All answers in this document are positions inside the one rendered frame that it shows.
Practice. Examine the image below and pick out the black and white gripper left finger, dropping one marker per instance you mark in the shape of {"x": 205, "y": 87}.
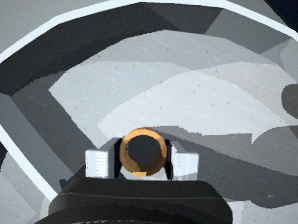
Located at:
{"x": 105, "y": 161}

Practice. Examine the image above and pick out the bronze bushing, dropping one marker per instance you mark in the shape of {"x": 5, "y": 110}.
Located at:
{"x": 143, "y": 170}

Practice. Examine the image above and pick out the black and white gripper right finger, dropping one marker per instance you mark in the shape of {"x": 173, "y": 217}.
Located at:
{"x": 185, "y": 163}

